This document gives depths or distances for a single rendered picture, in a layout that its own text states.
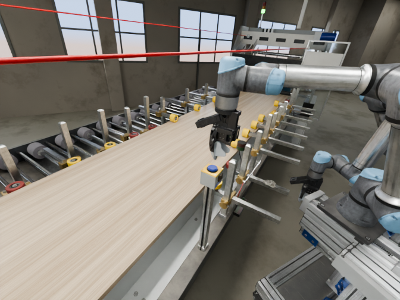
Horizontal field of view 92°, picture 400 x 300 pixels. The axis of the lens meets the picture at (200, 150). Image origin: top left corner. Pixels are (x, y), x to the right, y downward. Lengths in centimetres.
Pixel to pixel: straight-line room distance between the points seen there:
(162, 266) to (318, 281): 117
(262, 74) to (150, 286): 105
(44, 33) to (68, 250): 448
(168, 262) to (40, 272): 56
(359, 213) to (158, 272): 97
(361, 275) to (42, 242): 127
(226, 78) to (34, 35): 470
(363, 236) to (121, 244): 99
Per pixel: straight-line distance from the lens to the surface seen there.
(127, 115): 182
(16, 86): 532
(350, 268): 107
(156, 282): 118
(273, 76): 61
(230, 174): 108
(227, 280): 190
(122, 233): 101
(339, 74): 79
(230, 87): 61
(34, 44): 512
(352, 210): 108
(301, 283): 183
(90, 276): 93
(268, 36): 405
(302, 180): 132
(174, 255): 124
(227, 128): 66
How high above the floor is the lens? 168
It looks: 30 degrees down
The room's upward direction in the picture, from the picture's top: 5 degrees clockwise
